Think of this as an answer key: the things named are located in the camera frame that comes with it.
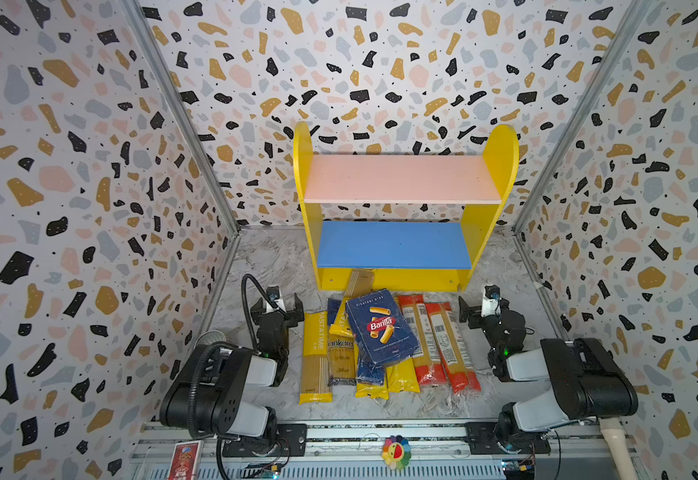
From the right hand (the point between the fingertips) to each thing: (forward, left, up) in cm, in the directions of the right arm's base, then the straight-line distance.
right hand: (475, 290), depth 90 cm
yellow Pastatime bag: (+8, +35, -7) cm, 37 cm away
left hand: (-3, +59, +2) cm, 59 cm away
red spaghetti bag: (-23, +6, -6) cm, 25 cm away
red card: (-43, +75, -8) cm, 87 cm away
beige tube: (-40, -29, -10) cm, 51 cm away
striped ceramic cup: (-14, +79, -6) cm, 80 cm away
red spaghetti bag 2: (-21, +15, -8) cm, 27 cm away
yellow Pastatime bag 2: (-19, +47, -9) cm, 51 cm away
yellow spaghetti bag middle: (-26, +33, -8) cm, 43 cm away
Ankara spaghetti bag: (-18, +40, -9) cm, 44 cm away
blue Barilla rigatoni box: (-12, +29, 0) cm, 31 cm away
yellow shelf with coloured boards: (+41, +12, -12) cm, 44 cm away
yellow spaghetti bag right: (-23, +22, -8) cm, 33 cm away
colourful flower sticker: (-41, +25, -9) cm, 48 cm away
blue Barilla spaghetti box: (-24, +33, -5) cm, 41 cm away
